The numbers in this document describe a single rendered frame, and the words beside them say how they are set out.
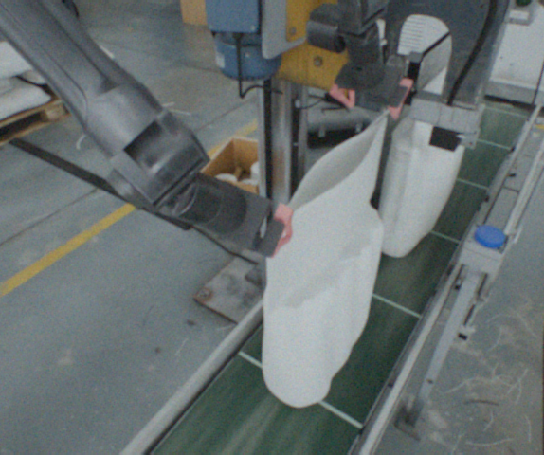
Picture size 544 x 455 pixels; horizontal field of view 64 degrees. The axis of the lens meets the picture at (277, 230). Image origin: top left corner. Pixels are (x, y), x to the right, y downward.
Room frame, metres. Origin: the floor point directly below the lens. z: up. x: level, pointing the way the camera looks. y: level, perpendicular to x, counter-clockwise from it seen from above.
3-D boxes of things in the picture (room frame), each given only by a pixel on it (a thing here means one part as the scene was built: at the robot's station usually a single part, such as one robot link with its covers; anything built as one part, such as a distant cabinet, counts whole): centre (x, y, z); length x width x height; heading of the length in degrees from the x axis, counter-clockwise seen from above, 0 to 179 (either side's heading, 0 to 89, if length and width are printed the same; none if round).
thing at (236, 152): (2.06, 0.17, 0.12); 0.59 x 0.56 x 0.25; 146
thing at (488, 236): (0.71, -0.46, 0.84); 0.06 x 0.06 x 0.02
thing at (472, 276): (0.71, -0.46, 0.39); 0.03 x 0.03 x 0.78; 56
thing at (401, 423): (0.71, -0.46, 0.01); 0.09 x 0.09 x 0.02; 56
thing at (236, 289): (1.35, 0.06, 0.10); 0.50 x 0.42 x 0.20; 146
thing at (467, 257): (0.71, -0.46, 0.81); 0.08 x 0.08 x 0.06; 56
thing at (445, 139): (0.90, -0.40, 0.98); 0.09 x 0.05 x 0.05; 56
